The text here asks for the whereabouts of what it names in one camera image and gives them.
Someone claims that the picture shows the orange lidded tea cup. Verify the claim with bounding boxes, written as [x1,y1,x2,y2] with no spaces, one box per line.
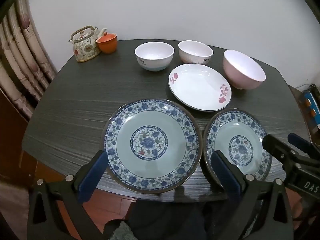
[96,33,118,54]

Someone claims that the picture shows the white plate pink flowers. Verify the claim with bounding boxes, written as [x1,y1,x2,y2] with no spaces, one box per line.
[168,63,232,112]

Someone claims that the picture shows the beige patterned curtain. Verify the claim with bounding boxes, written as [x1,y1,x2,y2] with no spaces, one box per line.
[1,0,57,119]

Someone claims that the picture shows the floral ceramic teapot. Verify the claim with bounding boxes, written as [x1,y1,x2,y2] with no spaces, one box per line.
[69,25,107,63]

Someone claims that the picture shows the small blue floral plate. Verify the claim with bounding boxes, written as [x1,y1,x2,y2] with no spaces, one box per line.
[203,108,272,184]

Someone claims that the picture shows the white bowl blue base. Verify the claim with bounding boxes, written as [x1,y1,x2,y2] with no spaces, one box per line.
[135,42,175,72]

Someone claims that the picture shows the white bowl pink base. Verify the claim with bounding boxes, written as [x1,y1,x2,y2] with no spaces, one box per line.
[178,40,214,64]

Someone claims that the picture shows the large blue floral plate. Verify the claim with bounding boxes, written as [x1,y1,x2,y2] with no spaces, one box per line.
[100,99,203,194]

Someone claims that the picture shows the blue orange box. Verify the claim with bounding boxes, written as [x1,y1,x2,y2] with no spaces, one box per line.
[304,92,319,129]

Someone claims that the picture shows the person's right hand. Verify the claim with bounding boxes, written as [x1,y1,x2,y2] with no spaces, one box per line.
[285,187,319,231]

